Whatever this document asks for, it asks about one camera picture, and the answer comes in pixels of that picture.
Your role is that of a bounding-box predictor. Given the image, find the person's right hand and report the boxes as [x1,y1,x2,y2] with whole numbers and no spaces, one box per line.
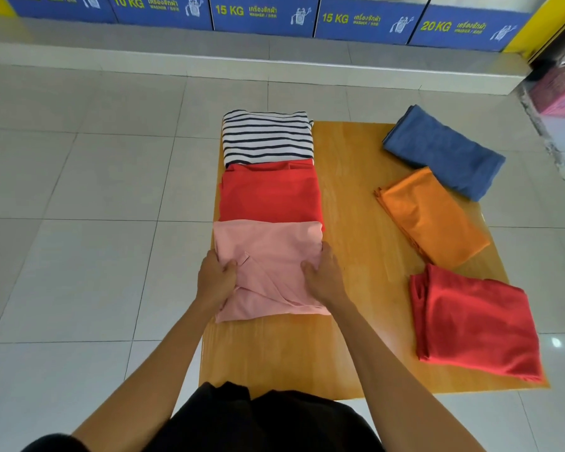
[300,241,354,311]

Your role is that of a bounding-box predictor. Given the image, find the person's left hand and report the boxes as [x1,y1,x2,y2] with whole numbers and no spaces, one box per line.
[196,249,239,316]

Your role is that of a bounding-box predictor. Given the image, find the pink garment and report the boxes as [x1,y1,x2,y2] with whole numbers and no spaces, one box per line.
[212,220,331,324]

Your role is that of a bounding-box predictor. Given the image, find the red garment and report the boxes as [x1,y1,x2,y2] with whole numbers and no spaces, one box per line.
[408,263,546,384]
[218,158,326,231]

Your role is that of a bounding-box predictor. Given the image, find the orange garment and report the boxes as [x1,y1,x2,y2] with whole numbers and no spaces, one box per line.
[374,166,492,271]

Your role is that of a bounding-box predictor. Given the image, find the black white striped shirt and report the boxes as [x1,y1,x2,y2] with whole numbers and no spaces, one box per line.
[222,109,315,169]

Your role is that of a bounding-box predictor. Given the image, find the blue towel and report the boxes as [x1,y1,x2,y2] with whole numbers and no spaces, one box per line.
[382,104,507,202]

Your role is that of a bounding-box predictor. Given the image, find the person's right forearm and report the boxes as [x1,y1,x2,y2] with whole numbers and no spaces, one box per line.
[329,298,488,452]

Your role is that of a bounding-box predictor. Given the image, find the person's left forearm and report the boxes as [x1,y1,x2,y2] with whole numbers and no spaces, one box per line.
[70,296,225,452]

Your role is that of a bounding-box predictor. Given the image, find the person's black shorts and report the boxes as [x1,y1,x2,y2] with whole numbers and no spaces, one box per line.
[21,380,385,452]

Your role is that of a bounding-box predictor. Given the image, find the silver front-load washing machine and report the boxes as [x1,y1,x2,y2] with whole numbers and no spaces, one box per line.
[105,0,213,31]
[208,0,320,38]
[4,0,119,24]
[407,0,552,53]
[313,0,432,45]

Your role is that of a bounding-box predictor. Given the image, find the pink laundry basket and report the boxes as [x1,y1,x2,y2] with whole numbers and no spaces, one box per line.
[529,46,565,119]

